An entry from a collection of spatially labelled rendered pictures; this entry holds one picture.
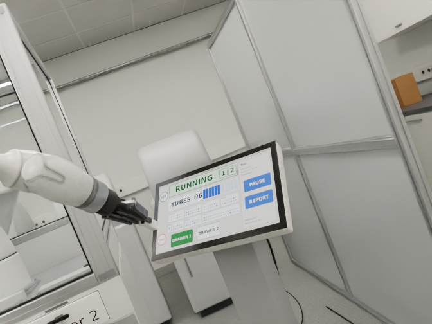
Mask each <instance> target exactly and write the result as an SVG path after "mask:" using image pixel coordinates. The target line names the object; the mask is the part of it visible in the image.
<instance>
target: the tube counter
mask: <svg viewBox="0 0 432 324"><path fill-rule="evenodd" d="M237 189H239V178H238V177H237V178H234V179H232V180H229V181H226V182H223V183H220V184H216V185H214V186H211V187H208V188H205V189H202V190H199V191H196V192H194V193H193V203H197V202H199V201H203V200H205V199H209V198H212V197H215V196H218V195H221V194H225V193H228V192H231V191H234V190H237Z"/></svg>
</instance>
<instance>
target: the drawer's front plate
mask: <svg viewBox="0 0 432 324"><path fill-rule="evenodd" d="M93 310H95V311H96V317H95V319H96V318H99V319H97V320H95V321H93V318H94V316H95V312H94V311H93ZM91 311H93V312H91ZM90 312H91V313H90ZM61 314H63V315H65V314H69V318H67V319H65V320H63V321H60V322H58V323H56V324H72V323H73V322H77V323H78V324H81V323H80V321H79V320H81V319H82V318H84V319H82V324H102V323H104V322H106V321H108V320H109V315H108V313H107V311H106V309H105V306H104V304H103V301H102V299H101V297H100V295H99V292H98V291H96V292H93V293H91V294H89V295H87V296H85V297H83V298H81V299H79V300H77V301H74V302H73V303H70V304H68V305H66V306H64V307H62V308H59V309H57V310H55V311H53V312H51V313H49V314H47V315H45V316H43V317H41V318H38V319H36V320H34V321H32V322H30V323H27V324H47V323H48V322H50V321H52V320H54V319H55V317H57V316H60V315H61Z"/></svg>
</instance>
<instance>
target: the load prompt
mask: <svg viewBox="0 0 432 324"><path fill-rule="evenodd" d="M236 175H238V167H237V162H235V163H232V164H230V165H226V166H224V167H221V168H218V169H215V170H212V171H210V172H207V173H205V174H201V175H198V176H196V177H193V178H190V179H187V180H185V181H181V182H179V183H176V184H173V185H170V186H169V197H168V198H171V197H174V196H177V195H180V194H183V193H185V192H189V191H191V190H195V189H197V188H200V187H203V186H206V185H210V184H212V183H216V182H218V181H222V180H224V179H227V178H229V177H233V176H236Z"/></svg>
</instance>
